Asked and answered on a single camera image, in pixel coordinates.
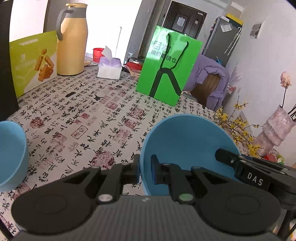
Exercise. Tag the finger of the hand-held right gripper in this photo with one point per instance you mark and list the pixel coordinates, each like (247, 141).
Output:
(225, 155)

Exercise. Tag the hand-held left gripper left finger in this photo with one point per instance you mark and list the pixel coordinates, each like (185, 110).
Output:
(137, 167)

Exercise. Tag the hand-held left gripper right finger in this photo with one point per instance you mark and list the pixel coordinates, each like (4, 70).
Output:
(153, 169)

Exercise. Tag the blue bowl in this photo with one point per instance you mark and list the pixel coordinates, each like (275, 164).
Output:
(185, 139)
(11, 157)

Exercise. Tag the red box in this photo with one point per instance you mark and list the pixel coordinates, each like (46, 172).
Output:
(268, 157)

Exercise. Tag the yellow flower branch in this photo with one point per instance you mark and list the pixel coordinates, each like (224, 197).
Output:
(238, 121)

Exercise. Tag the pink textured vase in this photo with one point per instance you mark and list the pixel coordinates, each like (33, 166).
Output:
(275, 129)

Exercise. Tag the wooden chair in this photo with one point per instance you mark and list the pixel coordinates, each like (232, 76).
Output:
(205, 88)

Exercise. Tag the calligraphy printed tablecloth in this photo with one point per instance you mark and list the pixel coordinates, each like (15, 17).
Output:
(81, 115)

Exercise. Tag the pale dried grass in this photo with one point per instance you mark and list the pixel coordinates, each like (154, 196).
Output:
(234, 76)

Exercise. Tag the purple jacket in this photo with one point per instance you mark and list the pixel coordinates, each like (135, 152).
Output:
(215, 71)

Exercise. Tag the green paper bag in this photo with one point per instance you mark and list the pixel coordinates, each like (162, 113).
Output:
(150, 76)

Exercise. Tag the blue plastic bag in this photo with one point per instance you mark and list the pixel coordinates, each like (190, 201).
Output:
(219, 61)

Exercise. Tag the pink dried flowers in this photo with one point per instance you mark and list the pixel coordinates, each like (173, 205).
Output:
(285, 78)

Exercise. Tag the red plastic bag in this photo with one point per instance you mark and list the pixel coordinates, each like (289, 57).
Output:
(134, 67)

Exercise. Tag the white tissue pack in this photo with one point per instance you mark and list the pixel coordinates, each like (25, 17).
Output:
(108, 69)

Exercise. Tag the grey refrigerator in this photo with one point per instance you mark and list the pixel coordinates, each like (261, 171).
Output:
(219, 44)

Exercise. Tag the clear folded umbrella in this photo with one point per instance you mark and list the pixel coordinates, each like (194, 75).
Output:
(233, 40)

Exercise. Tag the red bucket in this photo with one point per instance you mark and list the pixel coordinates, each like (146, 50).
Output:
(97, 54)

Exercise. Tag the yellow box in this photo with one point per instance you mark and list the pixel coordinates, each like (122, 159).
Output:
(234, 19)

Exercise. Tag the yellow thermos jug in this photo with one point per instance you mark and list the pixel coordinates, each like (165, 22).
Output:
(71, 46)

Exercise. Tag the dark wooden door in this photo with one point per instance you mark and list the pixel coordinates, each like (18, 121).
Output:
(192, 14)

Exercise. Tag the lime snack gift bag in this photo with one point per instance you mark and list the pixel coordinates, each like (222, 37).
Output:
(25, 62)

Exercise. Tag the black paper bag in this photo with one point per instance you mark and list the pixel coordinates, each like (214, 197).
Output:
(5, 69)

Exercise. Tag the white wall panel box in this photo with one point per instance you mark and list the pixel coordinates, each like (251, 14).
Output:
(256, 30)

